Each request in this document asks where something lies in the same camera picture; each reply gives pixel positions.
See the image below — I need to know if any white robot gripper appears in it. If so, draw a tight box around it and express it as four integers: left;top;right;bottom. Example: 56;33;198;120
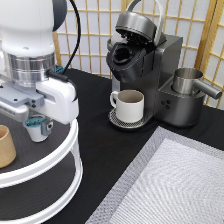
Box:
0;74;79;136

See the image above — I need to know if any white coffee pod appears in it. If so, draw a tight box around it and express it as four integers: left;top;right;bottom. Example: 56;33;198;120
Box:
23;115;46;142

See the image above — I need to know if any grey pod coffee machine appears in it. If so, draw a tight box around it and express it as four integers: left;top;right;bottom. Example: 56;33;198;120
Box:
106;0;204;130

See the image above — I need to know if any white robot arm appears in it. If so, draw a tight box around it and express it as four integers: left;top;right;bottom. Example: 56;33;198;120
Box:
0;0;79;142

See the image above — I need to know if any tan wooden cup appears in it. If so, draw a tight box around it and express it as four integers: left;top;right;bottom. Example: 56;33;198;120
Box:
0;125;16;168

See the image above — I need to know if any white two-tier round shelf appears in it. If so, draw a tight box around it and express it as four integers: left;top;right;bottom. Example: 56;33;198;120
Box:
0;114;83;224

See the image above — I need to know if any white ceramic mug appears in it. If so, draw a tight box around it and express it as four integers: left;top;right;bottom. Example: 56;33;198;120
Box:
110;90;144;123

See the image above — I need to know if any grey woven placemat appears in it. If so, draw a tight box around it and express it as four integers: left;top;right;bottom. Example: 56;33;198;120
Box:
85;127;224;224

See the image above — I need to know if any steel milk frother jug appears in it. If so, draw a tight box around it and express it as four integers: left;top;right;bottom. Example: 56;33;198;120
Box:
172;68;222;99

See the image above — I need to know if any wooden shoji screen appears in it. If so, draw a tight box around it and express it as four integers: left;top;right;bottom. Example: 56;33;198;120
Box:
54;0;224;110

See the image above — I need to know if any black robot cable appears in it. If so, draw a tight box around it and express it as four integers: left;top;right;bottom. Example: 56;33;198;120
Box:
46;0;82;101

